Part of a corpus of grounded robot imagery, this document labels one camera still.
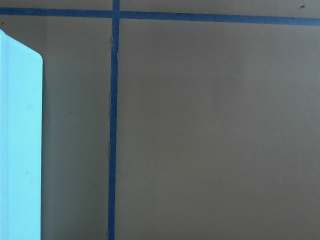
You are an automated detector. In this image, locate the light blue plastic bin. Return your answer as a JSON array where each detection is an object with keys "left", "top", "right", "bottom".
[{"left": 0, "top": 32, "right": 43, "bottom": 240}]

